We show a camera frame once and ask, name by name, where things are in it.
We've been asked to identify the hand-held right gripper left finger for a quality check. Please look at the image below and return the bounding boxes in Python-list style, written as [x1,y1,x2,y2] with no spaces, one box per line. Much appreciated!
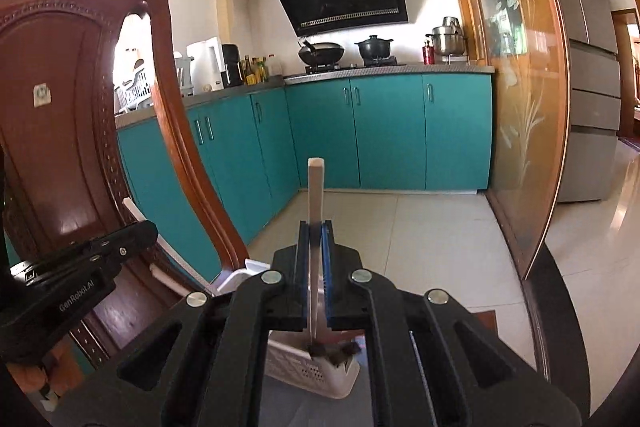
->
[50,221,308,427]

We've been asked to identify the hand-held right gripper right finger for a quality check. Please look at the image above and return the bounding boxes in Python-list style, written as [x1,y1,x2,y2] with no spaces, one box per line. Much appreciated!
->
[322,221,583,427]

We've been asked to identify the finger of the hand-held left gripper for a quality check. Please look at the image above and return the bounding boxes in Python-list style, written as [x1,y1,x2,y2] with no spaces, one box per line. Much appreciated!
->
[75,219,160,279]

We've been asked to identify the white chopstick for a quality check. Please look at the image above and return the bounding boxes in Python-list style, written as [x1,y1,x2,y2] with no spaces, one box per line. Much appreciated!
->
[122,198,217,294]
[148,264,192,299]

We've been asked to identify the light wooden chopstick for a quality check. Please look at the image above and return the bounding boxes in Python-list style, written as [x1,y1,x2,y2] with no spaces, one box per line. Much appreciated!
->
[307,158,326,349]

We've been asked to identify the white perforated utensil basket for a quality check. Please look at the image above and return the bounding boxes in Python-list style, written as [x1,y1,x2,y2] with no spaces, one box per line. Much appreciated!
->
[212,258,362,401]

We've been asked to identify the person's left hand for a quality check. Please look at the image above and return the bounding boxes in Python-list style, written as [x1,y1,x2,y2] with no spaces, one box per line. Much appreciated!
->
[7,337,72,401]

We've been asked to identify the carved wooden chair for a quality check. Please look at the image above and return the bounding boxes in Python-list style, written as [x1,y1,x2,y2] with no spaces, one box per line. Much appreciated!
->
[0,0,251,369]

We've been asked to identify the teal lower kitchen cabinets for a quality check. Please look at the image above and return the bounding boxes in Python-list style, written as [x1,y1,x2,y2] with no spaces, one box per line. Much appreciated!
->
[116,72,496,269]

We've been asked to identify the white dish rack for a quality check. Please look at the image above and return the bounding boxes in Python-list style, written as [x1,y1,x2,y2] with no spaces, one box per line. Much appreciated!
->
[113,72,154,114]

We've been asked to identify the white plastic stand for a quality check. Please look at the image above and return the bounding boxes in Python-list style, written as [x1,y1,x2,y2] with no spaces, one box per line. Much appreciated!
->
[173,52,195,97]

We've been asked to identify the gas stove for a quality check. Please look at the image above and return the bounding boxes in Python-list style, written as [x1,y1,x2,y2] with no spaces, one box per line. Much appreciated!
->
[304,56,409,76]

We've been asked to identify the white countertop appliance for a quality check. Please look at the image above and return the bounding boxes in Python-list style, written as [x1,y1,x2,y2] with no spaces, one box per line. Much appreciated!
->
[186,37,224,92]

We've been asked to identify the black countertop appliance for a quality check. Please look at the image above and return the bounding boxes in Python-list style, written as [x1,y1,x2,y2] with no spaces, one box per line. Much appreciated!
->
[221,44,245,88]

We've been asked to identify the black wok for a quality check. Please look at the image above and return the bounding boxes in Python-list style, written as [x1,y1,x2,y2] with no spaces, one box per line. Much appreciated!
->
[297,38,347,66]

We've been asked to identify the black lidded pot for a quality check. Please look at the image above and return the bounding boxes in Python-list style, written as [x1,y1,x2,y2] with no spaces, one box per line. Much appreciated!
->
[355,35,395,60]

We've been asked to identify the grey kitchen countertop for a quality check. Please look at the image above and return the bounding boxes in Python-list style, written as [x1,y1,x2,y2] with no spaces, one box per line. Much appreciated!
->
[116,62,496,128]

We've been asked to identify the steel stockpot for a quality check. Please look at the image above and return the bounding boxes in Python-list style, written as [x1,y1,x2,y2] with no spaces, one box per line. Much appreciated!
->
[431,17,469,56]

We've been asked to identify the wood framed glass sliding door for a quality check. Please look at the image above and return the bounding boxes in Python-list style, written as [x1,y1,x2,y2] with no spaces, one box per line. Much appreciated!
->
[444,0,572,281]

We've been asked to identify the silver refrigerator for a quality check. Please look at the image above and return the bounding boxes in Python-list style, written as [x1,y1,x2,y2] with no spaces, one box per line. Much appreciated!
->
[525,0,624,204]

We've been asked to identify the wooden door frame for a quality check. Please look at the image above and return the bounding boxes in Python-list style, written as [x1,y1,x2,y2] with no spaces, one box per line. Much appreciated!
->
[611,8,640,144]

